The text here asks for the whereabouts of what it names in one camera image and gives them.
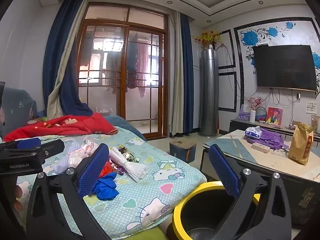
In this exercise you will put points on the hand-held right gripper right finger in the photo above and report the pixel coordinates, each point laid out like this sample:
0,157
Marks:
223,170

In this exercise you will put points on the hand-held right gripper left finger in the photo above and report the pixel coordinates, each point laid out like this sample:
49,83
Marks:
91,172

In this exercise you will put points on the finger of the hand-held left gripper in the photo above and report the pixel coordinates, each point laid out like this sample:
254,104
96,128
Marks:
52,148
28,143

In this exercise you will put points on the red plastic wrapper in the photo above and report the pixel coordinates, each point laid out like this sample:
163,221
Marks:
106,170

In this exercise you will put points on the white printed plastic bag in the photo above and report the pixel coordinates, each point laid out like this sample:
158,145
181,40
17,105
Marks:
75,158

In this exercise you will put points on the purple candy wrapper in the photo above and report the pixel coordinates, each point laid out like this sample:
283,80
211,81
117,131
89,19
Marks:
119,171

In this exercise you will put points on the white foam net sleeve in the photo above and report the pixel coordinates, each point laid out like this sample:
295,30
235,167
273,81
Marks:
127,166

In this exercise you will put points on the green black candy wrapper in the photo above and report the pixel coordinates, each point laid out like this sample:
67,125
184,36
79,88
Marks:
128,155

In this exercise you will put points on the yellow rimmed black bin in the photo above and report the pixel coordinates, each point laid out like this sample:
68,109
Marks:
180,212

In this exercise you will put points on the person's left hand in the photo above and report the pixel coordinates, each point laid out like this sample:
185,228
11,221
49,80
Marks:
19,192

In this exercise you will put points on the coffee table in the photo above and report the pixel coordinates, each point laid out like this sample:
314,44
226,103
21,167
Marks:
237,150

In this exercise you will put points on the red blanket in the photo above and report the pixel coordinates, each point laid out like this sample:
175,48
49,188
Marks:
75,127

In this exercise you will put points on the grey heart print cushion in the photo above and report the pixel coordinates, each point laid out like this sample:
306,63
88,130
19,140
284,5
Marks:
17,110

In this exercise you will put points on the beige power strip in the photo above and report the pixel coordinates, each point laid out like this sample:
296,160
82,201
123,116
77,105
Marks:
261,147

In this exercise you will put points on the small blue stool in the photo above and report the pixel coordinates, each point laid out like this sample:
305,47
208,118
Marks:
182,152

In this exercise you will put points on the white tissue packet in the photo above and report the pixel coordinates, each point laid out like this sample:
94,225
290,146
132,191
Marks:
253,132

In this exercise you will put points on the purple cloth bag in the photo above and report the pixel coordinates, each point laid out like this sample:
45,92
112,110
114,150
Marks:
270,137

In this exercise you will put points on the purple box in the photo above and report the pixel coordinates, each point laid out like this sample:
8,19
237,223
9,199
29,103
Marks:
243,115

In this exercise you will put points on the blue denim cushion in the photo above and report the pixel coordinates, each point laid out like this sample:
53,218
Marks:
130,127

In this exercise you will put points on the white vase red flowers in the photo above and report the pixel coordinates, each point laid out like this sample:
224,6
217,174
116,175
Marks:
252,116

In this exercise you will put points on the cartoon cat printed blanket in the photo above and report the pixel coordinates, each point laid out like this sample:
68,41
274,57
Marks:
150,192

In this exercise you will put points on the round glass ornament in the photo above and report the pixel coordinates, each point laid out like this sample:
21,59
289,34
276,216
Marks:
261,116

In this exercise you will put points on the colourful painting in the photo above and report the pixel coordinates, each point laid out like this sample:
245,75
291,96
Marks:
273,116

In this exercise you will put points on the grey tower air conditioner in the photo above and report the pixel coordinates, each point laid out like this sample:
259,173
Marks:
209,92

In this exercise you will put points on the brown paper bag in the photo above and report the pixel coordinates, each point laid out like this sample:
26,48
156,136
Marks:
300,145

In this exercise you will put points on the green fleece garment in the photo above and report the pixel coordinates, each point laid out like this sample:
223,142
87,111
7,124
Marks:
145,235

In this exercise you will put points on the blue curtain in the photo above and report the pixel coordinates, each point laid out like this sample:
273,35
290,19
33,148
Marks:
187,80
57,55

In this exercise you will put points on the beige curtain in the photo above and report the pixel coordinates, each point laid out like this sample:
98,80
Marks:
68,55
176,80

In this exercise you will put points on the wooden sliding glass door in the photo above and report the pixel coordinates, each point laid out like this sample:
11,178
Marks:
125,67

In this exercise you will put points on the pink hanging garment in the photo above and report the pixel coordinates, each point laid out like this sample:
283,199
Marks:
143,70

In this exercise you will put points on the dark hanging garment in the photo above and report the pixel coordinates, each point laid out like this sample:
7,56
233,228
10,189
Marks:
131,62

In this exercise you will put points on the yellow red flower decoration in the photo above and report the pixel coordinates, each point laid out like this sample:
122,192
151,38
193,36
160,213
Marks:
207,36

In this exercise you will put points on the white paper wall notice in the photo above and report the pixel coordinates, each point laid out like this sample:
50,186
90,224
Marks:
310,106

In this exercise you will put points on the black wall television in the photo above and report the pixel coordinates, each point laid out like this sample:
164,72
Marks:
282,67

